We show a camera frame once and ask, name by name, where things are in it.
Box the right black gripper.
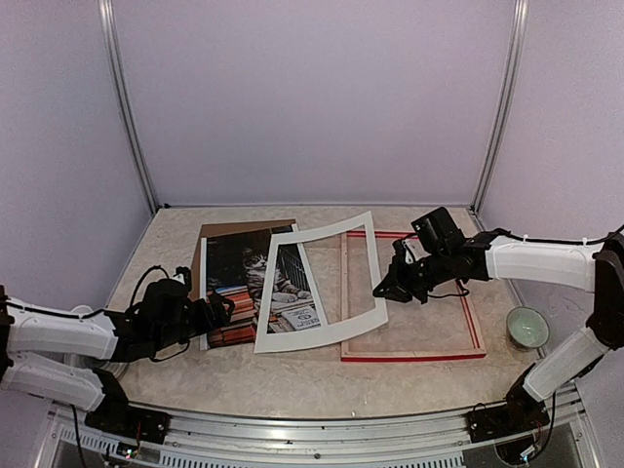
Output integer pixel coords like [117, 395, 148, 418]
[374, 248, 453, 303]

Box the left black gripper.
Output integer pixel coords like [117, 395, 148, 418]
[153, 292, 234, 352]

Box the cat photo print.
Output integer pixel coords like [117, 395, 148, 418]
[199, 224, 320, 350]

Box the white photo mat board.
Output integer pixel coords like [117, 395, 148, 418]
[253, 212, 388, 355]

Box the brown backing board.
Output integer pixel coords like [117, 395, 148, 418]
[190, 219, 296, 299]

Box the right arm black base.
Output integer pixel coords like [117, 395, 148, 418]
[465, 404, 550, 444]

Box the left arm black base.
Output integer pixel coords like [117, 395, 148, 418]
[85, 407, 171, 445]

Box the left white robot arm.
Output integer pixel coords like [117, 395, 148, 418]
[1, 267, 235, 434]

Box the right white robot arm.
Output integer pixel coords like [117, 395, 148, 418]
[372, 208, 623, 433]

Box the green ceramic bowl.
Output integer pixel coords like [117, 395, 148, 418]
[506, 307, 550, 350]

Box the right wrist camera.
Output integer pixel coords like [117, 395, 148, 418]
[392, 237, 418, 264]

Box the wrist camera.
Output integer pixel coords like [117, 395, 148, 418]
[392, 237, 418, 264]
[174, 266, 192, 285]

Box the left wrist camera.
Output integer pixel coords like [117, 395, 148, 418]
[174, 266, 192, 285]

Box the front aluminium rail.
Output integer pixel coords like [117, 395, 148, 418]
[48, 384, 599, 468]

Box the right aluminium corner post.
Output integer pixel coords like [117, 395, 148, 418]
[470, 0, 529, 217]

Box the aluminium corner post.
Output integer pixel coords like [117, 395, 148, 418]
[97, 0, 159, 216]
[470, 0, 529, 217]

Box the left aluminium corner post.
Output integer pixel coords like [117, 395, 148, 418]
[97, 0, 159, 216]

